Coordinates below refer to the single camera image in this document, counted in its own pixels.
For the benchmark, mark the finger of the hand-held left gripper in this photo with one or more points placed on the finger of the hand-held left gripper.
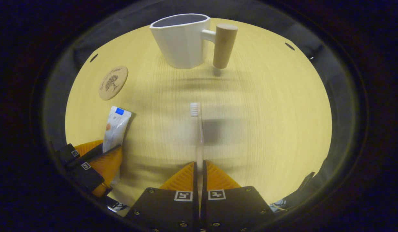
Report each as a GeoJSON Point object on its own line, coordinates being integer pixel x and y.
{"type": "Point", "coordinates": [86, 174]}
{"type": "Point", "coordinates": [68, 154]}

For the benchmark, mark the round cork coaster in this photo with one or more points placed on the round cork coaster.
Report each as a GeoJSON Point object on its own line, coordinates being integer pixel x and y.
{"type": "Point", "coordinates": [113, 83]}

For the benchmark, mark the light wooden desktop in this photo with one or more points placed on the light wooden desktop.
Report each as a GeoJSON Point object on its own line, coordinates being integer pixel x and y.
{"type": "Point", "coordinates": [266, 112]}

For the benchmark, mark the white toothpaste tube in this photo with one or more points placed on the white toothpaste tube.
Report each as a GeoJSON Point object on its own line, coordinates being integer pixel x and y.
{"type": "Point", "coordinates": [116, 129]}

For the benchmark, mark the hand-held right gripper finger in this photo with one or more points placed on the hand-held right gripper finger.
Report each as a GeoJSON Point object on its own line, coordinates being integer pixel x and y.
{"type": "Point", "coordinates": [196, 209]}
{"type": "Point", "coordinates": [203, 209]}

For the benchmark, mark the wooden toothbrush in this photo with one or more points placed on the wooden toothbrush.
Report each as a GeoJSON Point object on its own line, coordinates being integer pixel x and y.
{"type": "Point", "coordinates": [199, 135]}

